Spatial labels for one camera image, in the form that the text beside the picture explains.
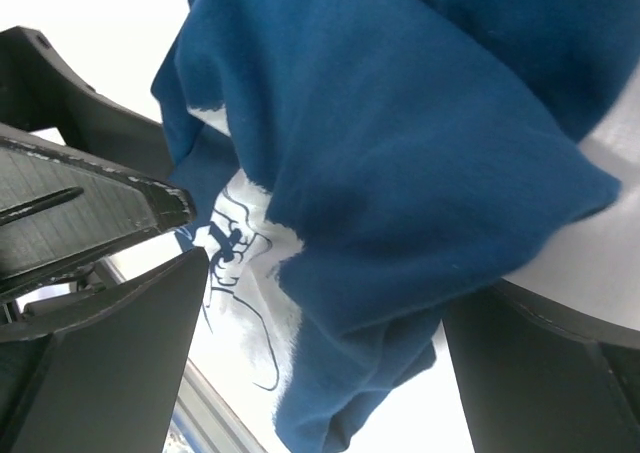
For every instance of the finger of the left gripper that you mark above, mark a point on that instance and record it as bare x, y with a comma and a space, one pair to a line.
40, 91
63, 209

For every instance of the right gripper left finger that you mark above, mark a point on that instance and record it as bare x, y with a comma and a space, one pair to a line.
102, 374

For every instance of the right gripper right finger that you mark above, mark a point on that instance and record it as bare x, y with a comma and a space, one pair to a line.
537, 376

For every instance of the navy blue t-shirt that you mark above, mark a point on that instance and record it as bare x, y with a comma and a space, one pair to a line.
357, 165

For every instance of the aluminium mounting rail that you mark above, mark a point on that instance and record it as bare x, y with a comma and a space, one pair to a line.
203, 422

